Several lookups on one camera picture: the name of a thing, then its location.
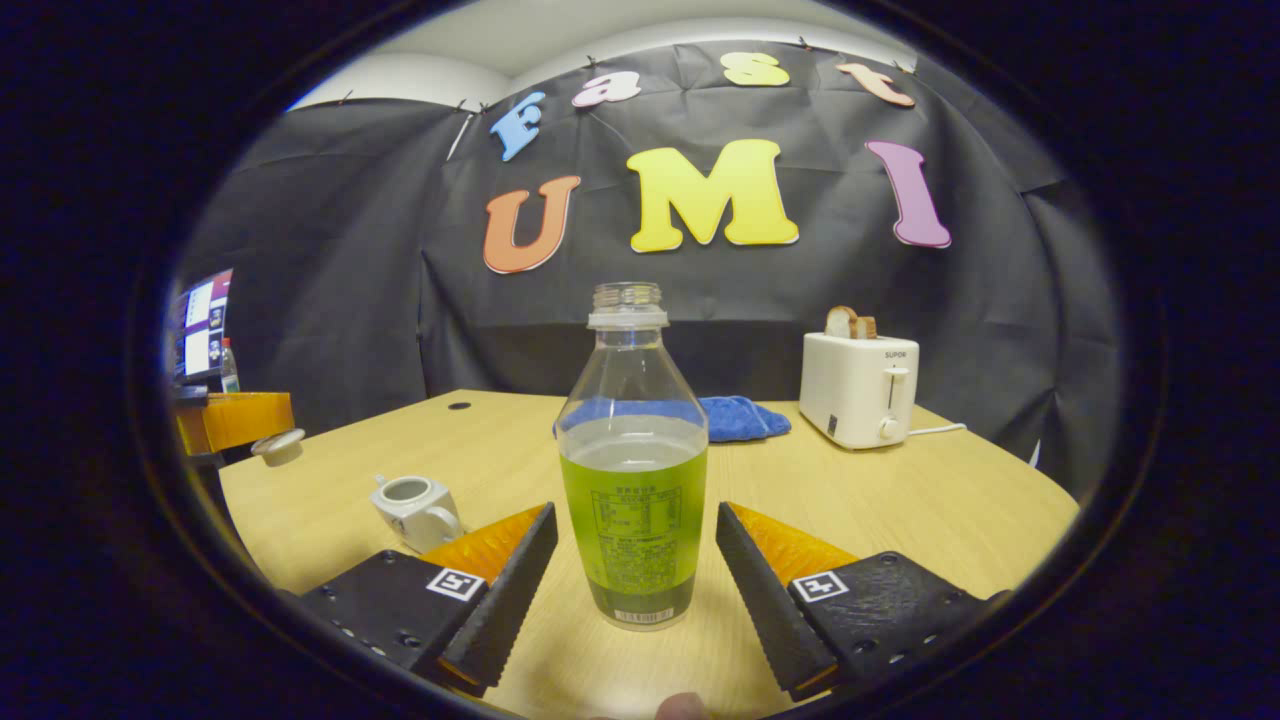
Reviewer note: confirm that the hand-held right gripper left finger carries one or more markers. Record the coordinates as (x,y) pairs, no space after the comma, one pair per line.
(510,590)

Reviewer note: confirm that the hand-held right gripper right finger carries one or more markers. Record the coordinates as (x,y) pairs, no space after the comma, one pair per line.
(760,590)

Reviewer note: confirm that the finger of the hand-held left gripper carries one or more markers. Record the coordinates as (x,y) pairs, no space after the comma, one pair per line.
(250,418)
(192,432)

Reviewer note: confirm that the white teacup lid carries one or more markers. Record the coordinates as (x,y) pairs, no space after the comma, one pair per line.
(278,446)

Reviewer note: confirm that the white square teacup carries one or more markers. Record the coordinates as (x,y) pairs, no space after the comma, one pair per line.
(415,510)

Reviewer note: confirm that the clear water bottle green label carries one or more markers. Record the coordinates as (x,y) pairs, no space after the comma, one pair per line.
(632,500)

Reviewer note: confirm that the red cap bottle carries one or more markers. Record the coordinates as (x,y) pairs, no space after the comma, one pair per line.
(230,370)

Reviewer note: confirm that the computer monitor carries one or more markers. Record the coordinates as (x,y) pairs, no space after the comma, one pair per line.
(205,322)

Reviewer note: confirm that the blue towel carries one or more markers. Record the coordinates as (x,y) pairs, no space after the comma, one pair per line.
(745,418)

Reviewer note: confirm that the white toaster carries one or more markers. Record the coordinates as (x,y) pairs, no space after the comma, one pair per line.
(858,390)

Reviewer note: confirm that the toast slices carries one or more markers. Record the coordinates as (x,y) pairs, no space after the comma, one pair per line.
(850,323)

